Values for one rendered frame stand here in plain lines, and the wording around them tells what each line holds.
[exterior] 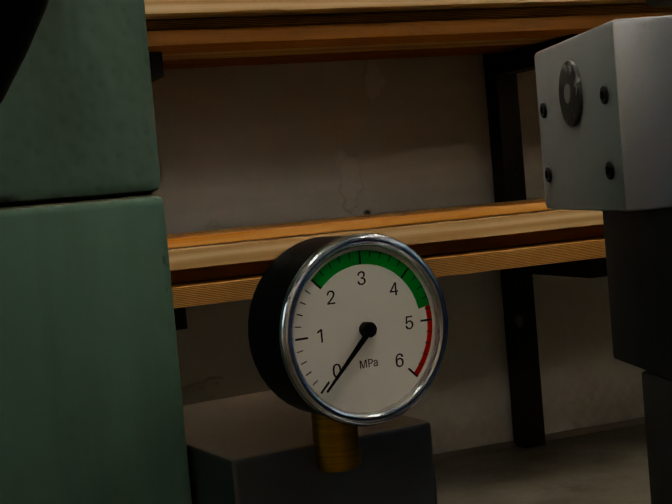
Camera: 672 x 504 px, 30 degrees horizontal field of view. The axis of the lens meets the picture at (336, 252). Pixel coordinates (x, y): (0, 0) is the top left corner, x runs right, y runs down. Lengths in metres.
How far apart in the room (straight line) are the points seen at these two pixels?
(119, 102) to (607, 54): 0.26
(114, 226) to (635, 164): 0.27
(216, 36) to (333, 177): 0.71
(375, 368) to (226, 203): 2.56
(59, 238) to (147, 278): 0.03
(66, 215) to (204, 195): 2.52
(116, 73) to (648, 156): 0.27
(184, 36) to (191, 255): 0.42
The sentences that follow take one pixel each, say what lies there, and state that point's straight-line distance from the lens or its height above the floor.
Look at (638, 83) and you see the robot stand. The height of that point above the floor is 0.74.
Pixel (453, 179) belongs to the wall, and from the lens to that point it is 3.19.
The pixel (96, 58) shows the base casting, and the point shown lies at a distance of 0.44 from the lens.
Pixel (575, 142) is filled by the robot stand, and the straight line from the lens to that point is 0.67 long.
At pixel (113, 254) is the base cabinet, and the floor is 0.69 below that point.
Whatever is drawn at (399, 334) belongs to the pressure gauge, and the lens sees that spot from 0.42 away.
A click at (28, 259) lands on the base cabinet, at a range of 0.43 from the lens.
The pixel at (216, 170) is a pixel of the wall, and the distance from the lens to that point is 2.96.
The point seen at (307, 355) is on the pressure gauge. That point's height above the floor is 0.65.
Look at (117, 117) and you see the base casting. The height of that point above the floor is 0.74.
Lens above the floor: 0.71
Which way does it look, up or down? 3 degrees down
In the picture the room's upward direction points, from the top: 5 degrees counter-clockwise
